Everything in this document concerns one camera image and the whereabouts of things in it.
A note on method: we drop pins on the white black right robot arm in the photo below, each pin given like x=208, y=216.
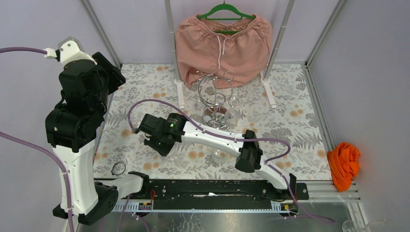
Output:
x=244, y=147

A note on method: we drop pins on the floral table mat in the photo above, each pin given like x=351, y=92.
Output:
x=152, y=87

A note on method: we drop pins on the clear wine glass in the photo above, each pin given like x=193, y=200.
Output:
x=174, y=154
x=232, y=115
x=219, y=156

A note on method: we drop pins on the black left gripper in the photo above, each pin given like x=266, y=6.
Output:
x=109, y=71

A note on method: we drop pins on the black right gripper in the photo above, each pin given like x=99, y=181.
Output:
x=164, y=152

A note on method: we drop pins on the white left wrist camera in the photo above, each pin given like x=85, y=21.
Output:
x=69, y=50

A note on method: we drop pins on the orange cloth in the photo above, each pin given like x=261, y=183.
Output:
x=344, y=165

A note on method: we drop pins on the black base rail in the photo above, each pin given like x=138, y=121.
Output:
x=167, y=194

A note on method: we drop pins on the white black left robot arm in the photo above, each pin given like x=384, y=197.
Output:
x=71, y=129

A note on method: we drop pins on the chrome wine glass rack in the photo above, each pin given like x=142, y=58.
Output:
x=211, y=101

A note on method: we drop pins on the clear wine glass front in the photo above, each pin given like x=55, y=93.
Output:
x=232, y=115

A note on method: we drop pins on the pink shorts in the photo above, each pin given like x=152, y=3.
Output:
x=239, y=50

